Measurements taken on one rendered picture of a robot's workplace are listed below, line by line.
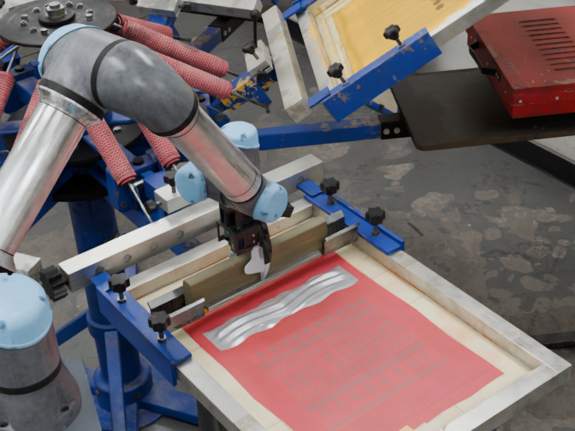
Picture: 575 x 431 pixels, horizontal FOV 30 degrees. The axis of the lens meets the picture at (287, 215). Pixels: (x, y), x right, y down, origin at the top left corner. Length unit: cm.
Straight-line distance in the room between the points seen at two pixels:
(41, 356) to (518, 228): 279
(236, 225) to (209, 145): 42
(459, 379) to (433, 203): 223
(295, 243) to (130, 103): 75
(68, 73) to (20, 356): 44
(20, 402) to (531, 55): 177
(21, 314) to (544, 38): 186
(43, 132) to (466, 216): 271
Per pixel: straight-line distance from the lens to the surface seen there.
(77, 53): 173
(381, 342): 218
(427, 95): 306
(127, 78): 167
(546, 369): 210
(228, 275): 223
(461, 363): 215
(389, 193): 435
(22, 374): 165
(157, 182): 255
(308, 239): 233
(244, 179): 188
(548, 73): 286
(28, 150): 173
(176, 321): 220
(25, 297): 163
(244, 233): 217
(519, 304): 382
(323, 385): 209
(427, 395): 208
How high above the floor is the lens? 240
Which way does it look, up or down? 35 degrees down
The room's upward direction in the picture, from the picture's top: 3 degrees counter-clockwise
